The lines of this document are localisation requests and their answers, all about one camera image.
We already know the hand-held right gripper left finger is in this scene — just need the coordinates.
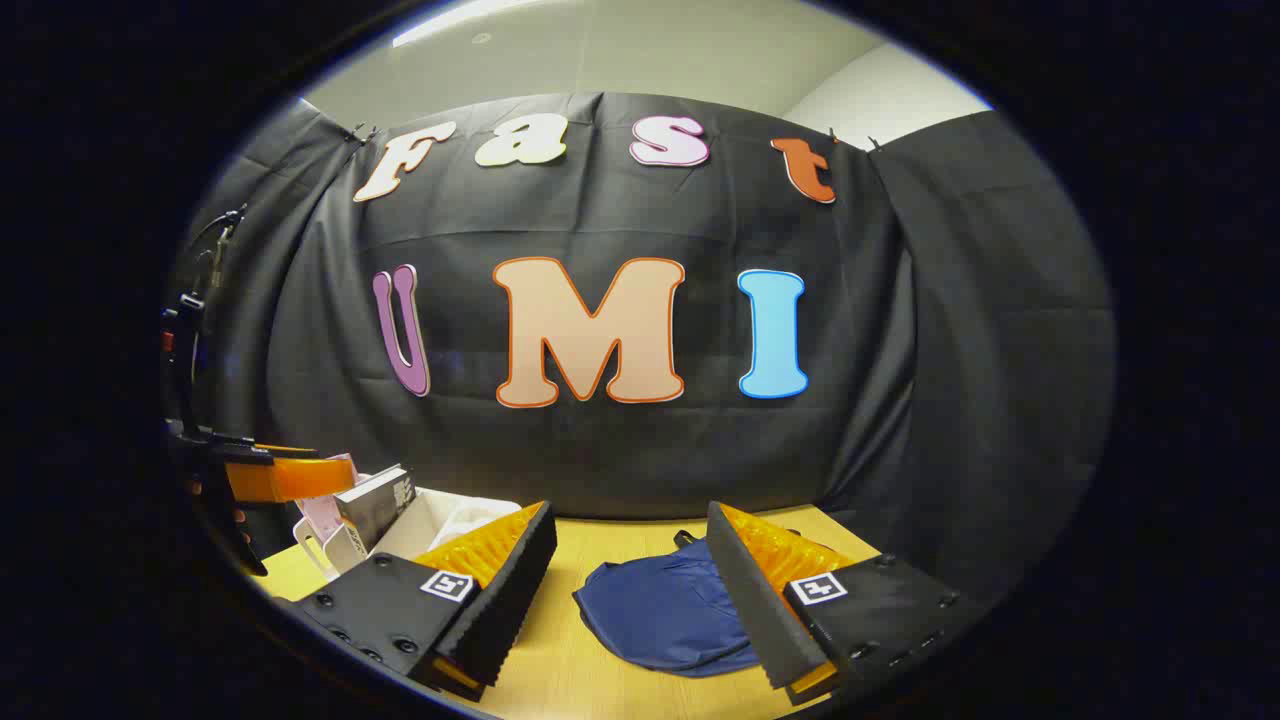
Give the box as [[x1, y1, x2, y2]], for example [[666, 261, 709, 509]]
[[272, 500, 559, 703]]

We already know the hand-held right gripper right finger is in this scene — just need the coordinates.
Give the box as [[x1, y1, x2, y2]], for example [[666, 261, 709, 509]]
[[705, 500, 988, 707]]

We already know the pink book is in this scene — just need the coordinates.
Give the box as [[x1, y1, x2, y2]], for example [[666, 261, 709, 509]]
[[300, 453, 361, 543]]

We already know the black book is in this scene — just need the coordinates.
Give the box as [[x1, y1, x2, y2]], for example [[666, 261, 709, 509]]
[[333, 465, 417, 553]]

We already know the white bookshelf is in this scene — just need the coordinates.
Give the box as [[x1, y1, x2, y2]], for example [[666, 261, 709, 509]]
[[293, 487, 524, 583]]

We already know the blue schoolbag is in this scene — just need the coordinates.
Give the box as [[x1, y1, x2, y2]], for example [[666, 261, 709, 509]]
[[572, 528, 773, 679]]

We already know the black backdrop cloth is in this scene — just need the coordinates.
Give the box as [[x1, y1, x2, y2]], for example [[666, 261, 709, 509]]
[[185, 92, 1117, 601]]

